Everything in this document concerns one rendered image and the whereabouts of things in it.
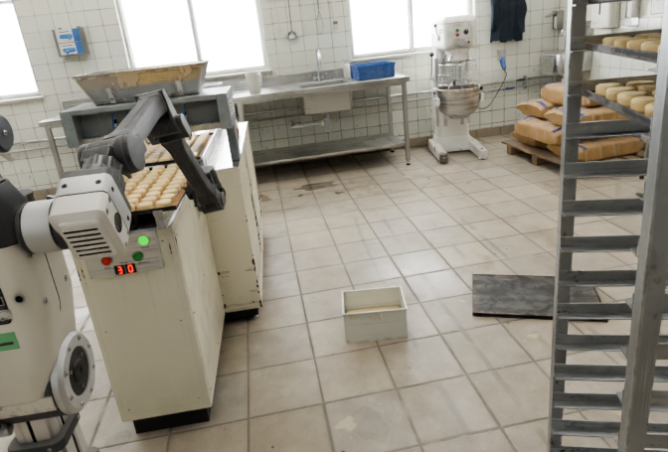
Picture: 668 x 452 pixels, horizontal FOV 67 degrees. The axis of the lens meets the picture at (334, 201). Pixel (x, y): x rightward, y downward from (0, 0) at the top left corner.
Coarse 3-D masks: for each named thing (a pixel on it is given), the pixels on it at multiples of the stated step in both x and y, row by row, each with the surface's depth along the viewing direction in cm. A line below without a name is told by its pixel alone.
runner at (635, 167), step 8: (616, 160) 111; (624, 160) 110; (632, 160) 110; (640, 160) 110; (568, 168) 113; (576, 168) 113; (584, 168) 112; (592, 168) 112; (600, 168) 112; (608, 168) 112; (616, 168) 111; (624, 168) 111; (632, 168) 111; (640, 168) 110; (568, 176) 112; (576, 176) 112; (584, 176) 111; (592, 176) 111; (600, 176) 110; (608, 176) 110; (616, 176) 109; (624, 176) 109
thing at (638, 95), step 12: (600, 84) 102; (612, 84) 100; (636, 84) 99; (648, 84) 96; (612, 96) 94; (624, 96) 89; (636, 96) 87; (648, 96) 85; (636, 108) 83; (648, 108) 78
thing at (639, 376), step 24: (648, 168) 70; (648, 192) 70; (648, 216) 71; (648, 240) 71; (648, 264) 72; (648, 288) 73; (648, 312) 74; (648, 336) 76; (648, 360) 77; (624, 384) 82; (648, 384) 78; (624, 408) 83; (648, 408) 80; (624, 432) 83
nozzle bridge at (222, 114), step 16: (176, 96) 229; (192, 96) 222; (208, 96) 223; (224, 96) 224; (64, 112) 217; (80, 112) 218; (96, 112) 219; (112, 112) 228; (128, 112) 229; (192, 112) 232; (208, 112) 233; (224, 112) 226; (64, 128) 219; (80, 128) 225; (96, 128) 229; (112, 128) 230; (192, 128) 230; (208, 128) 231; (224, 128) 228; (80, 144) 223
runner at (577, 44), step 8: (624, 32) 102; (632, 32) 102; (640, 32) 102; (648, 32) 101; (656, 32) 101; (576, 40) 104; (584, 40) 104; (592, 40) 103; (600, 40) 103; (576, 48) 104; (584, 48) 104
